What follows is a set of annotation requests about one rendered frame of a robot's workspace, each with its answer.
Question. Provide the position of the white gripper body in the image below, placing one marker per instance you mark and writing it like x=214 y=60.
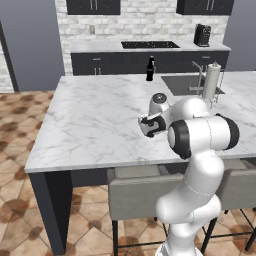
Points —
x=145 y=120

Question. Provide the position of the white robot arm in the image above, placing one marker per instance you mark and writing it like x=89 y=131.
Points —
x=200 y=166

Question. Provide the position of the dark cola bottle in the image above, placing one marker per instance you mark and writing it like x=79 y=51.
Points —
x=150 y=70

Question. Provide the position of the dark grey sink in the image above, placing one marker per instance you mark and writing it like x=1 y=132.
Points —
x=181 y=85

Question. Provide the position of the grey metal tap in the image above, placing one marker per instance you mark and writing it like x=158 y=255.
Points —
x=199 y=80

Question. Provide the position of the dark base cupboard run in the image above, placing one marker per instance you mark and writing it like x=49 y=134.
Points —
x=110 y=61

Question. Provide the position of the black hob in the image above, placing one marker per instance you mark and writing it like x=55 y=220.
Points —
x=150 y=44

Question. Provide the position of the grey stool with black legs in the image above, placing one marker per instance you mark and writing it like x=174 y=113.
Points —
x=136 y=196
x=238 y=190

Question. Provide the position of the black coffee machine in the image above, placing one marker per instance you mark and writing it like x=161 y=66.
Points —
x=202 y=35

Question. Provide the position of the dark kitchen island base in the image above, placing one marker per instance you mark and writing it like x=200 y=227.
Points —
x=50 y=206

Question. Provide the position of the grey wall socket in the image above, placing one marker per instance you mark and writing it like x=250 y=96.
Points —
x=92 y=30

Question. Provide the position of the dark wall cupboard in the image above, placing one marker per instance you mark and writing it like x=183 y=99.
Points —
x=203 y=6
x=93 y=6

